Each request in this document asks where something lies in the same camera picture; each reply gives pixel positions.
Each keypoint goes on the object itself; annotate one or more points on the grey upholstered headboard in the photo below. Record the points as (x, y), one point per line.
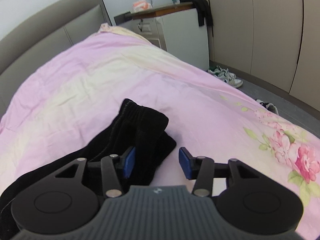
(43, 36)

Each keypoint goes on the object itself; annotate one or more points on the white bedside cabinet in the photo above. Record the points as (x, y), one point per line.
(173, 28)

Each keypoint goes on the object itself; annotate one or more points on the black velvet pants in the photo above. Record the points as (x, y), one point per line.
(135, 125)

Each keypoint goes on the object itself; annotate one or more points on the white sneaker near bed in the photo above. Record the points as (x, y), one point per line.
(231, 80)

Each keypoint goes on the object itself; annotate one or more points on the beige wardrobe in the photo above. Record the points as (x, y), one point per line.
(274, 40)

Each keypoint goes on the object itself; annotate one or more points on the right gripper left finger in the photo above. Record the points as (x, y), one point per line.
(71, 196)

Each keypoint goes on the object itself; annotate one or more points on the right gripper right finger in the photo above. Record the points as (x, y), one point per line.
(244, 197)

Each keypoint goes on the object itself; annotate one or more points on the black white shoe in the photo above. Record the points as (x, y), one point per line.
(269, 106)

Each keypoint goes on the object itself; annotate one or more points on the pink floral duvet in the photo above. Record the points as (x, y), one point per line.
(59, 96)

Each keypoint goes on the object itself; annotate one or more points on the black garment on cabinet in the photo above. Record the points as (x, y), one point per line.
(204, 14)

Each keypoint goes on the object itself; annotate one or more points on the white green sneaker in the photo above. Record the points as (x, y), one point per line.
(222, 73)

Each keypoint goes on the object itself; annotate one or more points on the tissue pack on cabinet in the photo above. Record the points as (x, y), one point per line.
(142, 5)

